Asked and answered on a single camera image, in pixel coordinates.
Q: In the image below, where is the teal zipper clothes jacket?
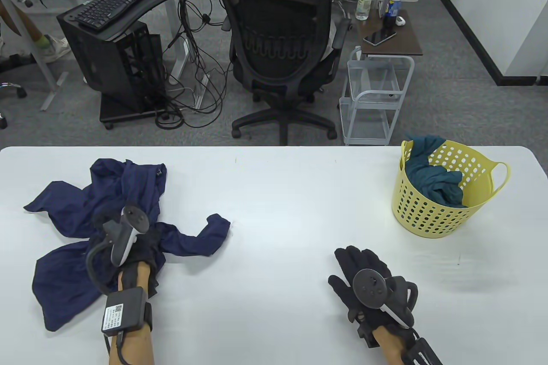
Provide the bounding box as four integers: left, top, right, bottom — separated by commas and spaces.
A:
405, 135, 467, 208

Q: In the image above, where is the black computer tower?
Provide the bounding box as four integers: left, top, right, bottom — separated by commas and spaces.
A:
57, 10, 165, 113

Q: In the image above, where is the white wire rolling cart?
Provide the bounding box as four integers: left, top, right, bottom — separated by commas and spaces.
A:
340, 46, 415, 146

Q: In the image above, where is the navy blue clothes jacket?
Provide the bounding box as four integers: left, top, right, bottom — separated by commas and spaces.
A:
24, 158, 232, 332

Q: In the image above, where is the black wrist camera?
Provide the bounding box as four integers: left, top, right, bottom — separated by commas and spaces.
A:
101, 287, 154, 365
402, 337, 444, 365

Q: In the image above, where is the chrome chair base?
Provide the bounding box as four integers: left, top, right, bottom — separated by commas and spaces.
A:
0, 80, 27, 129

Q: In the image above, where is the yellow perforated plastic basket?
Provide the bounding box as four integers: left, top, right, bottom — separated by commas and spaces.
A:
392, 138, 511, 239

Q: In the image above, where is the blue cap soda bottle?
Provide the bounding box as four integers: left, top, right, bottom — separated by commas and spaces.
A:
382, 0, 405, 28

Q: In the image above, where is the person's left forearm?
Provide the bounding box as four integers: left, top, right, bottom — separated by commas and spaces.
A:
109, 263, 155, 365

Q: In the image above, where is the black smartphone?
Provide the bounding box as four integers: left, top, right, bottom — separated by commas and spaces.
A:
363, 29, 397, 46

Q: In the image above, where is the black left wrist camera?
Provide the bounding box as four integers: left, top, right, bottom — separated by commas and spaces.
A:
101, 287, 154, 365

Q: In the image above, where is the brown side table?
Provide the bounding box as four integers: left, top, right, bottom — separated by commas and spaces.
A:
357, 10, 423, 56

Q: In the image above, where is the black mesh office chair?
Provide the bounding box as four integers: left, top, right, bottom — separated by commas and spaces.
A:
214, 0, 352, 146

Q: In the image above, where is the grey right hand controller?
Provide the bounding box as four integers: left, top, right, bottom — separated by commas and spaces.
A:
352, 269, 419, 329

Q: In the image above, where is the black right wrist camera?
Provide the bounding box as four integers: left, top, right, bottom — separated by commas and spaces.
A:
402, 337, 444, 365

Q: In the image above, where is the person's right hand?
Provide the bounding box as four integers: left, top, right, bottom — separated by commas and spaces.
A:
328, 246, 418, 346

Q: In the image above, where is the black rolling computer platform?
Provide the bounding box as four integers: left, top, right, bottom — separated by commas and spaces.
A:
99, 93, 172, 129

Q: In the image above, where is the black keyboard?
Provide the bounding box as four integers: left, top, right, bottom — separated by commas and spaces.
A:
75, 0, 155, 32

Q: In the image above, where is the person's right forearm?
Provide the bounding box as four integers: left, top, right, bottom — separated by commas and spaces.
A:
372, 326, 411, 365

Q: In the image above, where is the tangle of black cables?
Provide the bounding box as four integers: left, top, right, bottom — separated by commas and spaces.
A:
154, 0, 234, 130

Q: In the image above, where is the person's left hand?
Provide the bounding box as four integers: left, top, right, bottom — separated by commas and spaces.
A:
88, 205, 165, 297

